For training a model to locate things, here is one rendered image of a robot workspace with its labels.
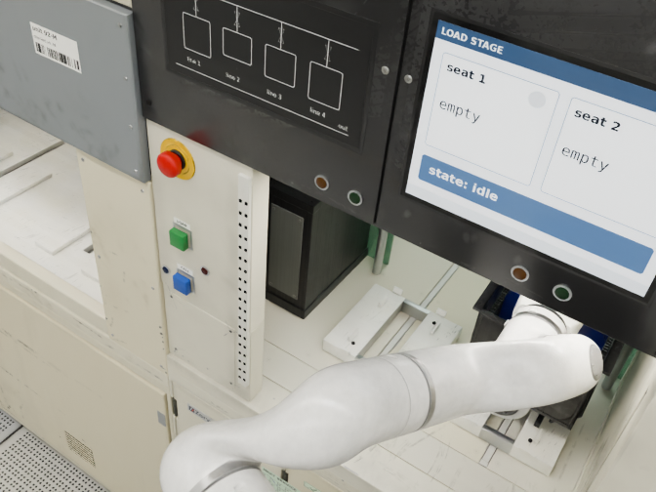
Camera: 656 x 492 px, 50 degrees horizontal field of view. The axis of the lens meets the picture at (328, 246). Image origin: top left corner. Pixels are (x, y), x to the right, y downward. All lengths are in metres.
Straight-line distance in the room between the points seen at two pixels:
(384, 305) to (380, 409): 0.79
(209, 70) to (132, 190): 0.32
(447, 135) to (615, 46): 0.20
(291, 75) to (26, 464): 1.77
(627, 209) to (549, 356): 0.24
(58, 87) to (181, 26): 0.31
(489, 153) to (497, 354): 0.26
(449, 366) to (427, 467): 0.50
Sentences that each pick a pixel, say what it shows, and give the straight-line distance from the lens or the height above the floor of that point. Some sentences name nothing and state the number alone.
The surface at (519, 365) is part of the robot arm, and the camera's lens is 0.89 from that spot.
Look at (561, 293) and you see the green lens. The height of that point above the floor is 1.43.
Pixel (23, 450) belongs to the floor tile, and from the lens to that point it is 2.44.
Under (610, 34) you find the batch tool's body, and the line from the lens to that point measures 0.68.
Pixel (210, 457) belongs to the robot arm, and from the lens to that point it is 0.78.
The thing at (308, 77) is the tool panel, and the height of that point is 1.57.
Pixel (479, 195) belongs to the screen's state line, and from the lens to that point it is 0.79.
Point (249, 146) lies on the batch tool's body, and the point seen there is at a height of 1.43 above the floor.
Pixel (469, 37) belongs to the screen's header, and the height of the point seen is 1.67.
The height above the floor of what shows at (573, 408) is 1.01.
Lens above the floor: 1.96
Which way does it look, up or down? 41 degrees down
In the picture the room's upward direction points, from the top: 6 degrees clockwise
